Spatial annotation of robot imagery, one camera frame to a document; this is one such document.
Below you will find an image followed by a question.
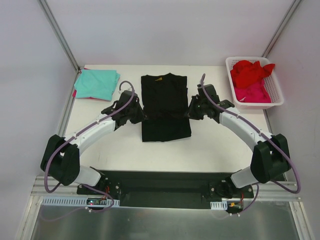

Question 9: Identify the black t-shirt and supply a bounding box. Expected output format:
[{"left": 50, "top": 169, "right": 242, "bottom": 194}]
[{"left": 141, "top": 73, "right": 192, "bottom": 142}]

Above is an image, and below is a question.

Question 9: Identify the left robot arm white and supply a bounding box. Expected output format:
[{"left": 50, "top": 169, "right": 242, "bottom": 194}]
[{"left": 40, "top": 90, "right": 145, "bottom": 195}]

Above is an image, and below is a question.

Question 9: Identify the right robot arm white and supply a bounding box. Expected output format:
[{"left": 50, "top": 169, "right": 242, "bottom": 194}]
[{"left": 187, "top": 84, "right": 291, "bottom": 198}]

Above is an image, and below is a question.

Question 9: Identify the folded teal t-shirt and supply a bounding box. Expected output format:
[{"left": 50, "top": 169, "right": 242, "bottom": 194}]
[{"left": 72, "top": 68, "right": 121, "bottom": 101}]

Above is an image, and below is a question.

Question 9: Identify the red t-shirt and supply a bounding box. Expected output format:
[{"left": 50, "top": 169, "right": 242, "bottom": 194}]
[{"left": 230, "top": 60, "right": 276, "bottom": 89}]

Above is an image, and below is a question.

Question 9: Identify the magenta t-shirt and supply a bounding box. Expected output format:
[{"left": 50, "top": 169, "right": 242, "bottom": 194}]
[{"left": 234, "top": 80, "right": 272, "bottom": 104}]

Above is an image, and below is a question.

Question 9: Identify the folded pink t-shirt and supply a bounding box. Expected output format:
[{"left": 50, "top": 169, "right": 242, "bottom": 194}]
[{"left": 74, "top": 69, "right": 112, "bottom": 101}]

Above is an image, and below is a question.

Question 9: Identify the white plastic basket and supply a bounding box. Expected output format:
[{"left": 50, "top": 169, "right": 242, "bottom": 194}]
[{"left": 225, "top": 56, "right": 284, "bottom": 110}]

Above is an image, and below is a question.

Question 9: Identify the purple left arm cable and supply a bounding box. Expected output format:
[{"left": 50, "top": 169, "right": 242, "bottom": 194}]
[{"left": 44, "top": 80, "right": 137, "bottom": 193}]

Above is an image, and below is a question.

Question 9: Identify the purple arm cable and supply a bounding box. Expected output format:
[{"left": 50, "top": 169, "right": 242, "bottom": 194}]
[
  {"left": 199, "top": 73, "right": 302, "bottom": 195},
  {"left": 44, "top": 80, "right": 137, "bottom": 193}
]

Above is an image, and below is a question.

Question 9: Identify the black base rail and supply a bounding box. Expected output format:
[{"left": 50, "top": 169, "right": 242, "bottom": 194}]
[{"left": 47, "top": 169, "right": 276, "bottom": 210}]

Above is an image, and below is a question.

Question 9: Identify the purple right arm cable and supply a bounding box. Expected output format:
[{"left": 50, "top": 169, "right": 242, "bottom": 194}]
[{"left": 199, "top": 73, "right": 302, "bottom": 195}]

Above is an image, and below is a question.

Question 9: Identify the right aluminium frame post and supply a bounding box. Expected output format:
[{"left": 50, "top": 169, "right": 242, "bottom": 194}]
[{"left": 261, "top": 0, "right": 304, "bottom": 58}]

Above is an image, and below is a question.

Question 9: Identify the aluminium frame post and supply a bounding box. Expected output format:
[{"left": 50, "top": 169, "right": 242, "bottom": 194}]
[
  {"left": 37, "top": 0, "right": 81, "bottom": 73},
  {"left": 261, "top": 0, "right": 304, "bottom": 58}
]

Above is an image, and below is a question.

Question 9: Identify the left aluminium frame post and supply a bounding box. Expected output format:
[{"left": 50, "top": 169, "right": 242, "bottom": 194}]
[{"left": 37, "top": 0, "right": 81, "bottom": 73}]

